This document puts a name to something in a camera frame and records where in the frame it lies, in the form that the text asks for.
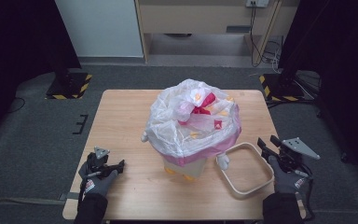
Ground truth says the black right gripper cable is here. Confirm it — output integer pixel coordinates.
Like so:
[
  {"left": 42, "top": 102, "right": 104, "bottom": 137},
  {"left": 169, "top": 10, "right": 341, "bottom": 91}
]
[{"left": 299, "top": 164, "right": 317, "bottom": 222}]

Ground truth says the black yellow-striped stand base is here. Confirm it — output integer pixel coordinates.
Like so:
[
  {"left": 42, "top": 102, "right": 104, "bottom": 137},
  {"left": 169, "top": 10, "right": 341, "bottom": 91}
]
[
  {"left": 45, "top": 72, "right": 93, "bottom": 101},
  {"left": 258, "top": 73, "right": 306, "bottom": 103}
]

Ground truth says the translucent pink-edged plastic bag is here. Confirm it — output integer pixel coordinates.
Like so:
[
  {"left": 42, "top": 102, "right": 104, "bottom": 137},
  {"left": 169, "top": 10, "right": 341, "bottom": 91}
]
[{"left": 145, "top": 77, "right": 242, "bottom": 168}]

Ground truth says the black curtain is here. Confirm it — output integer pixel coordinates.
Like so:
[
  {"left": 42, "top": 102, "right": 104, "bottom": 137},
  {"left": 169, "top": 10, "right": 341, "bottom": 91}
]
[
  {"left": 278, "top": 0, "right": 358, "bottom": 191},
  {"left": 0, "top": 0, "right": 83, "bottom": 147}
]

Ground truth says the white cable bundle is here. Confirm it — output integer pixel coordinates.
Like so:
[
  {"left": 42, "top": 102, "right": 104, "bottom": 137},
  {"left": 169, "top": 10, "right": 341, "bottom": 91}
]
[{"left": 262, "top": 39, "right": 283, "bottom": 73}]

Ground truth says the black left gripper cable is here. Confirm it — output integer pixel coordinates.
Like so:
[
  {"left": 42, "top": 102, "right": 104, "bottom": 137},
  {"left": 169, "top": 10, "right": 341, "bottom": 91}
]
[{"left": 77, "top": 178, "right": 87, "bottom": 216}]

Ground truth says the person's left hand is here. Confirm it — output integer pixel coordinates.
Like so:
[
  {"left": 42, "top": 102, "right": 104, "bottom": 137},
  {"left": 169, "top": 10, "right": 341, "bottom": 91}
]
[{"left": 77, "top": 161, "right": 119, "bottom": 198}]

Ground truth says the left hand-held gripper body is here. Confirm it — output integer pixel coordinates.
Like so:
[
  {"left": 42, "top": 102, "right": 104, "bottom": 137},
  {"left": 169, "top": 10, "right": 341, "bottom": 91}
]
[{"left": 84, "top": 146, "right": 112, "bottom": 180}]

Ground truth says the grey table edge strap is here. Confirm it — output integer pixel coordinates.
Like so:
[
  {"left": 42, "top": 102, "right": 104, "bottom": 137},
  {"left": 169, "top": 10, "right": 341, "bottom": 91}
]
[{"left": 58, "top": 191, "right": 77, "bottom": 202}]

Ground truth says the light wooden desk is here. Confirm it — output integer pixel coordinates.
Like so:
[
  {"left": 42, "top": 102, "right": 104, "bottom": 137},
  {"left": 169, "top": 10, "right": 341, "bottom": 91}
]
[{"left": 133, "top": 0, "right": 301, "bottom": 63}]

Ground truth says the cream trash bin with face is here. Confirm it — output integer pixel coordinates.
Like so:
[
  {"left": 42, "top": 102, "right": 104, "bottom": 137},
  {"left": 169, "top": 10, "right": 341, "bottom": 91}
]
[{"left": 141, "top": 130, "right": 231, "bottom": 182}]

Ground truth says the cream bin rim ring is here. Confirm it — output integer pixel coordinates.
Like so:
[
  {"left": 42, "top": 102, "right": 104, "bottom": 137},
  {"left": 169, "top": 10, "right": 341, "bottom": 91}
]
[{"left": 217, "top": 141, "right": 276, "bottom": 197}]

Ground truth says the white wall outlet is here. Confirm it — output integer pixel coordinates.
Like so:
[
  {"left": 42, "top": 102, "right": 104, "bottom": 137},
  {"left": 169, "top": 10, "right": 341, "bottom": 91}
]
[{"left": 245, "top": 0, "right": 270, "bottom": 8}]

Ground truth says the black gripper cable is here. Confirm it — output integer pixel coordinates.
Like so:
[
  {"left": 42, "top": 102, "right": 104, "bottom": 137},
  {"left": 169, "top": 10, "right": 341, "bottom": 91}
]
[
  {"left": 299, "top": 164, "right": 317, "bottom": 222},
  {"left": 77, "top": 178, "right": 87, "bottom": 216}
]

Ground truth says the black floor cable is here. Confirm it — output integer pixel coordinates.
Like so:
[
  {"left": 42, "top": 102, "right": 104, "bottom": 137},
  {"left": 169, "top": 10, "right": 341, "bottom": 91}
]
[{"left": 7, "top": 96, "right": 26, "bottom": 114}]

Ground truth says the black hanging cable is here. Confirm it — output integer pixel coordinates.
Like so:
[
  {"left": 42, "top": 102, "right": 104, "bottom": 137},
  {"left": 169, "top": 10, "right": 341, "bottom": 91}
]
[{"left": 249, "top": 2, "right": 265, "bottom": 68}]

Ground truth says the person's right hand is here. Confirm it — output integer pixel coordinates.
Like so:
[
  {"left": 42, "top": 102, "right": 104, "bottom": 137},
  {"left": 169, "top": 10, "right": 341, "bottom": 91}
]
[{"left": 267, "top": 155, "right": 308, "bottom": 195}]

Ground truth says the white panel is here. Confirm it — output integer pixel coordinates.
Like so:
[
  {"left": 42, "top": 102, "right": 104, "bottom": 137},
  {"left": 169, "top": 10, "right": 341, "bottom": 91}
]
[{"left": 54, "top": 0, "right": 145, "bottom": 59}]

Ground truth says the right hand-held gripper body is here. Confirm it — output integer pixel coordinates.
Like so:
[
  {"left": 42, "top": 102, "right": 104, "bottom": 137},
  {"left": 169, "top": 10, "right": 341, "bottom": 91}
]
[{"left": 272, "top": 136, "right": 322, "bottom": 179}]

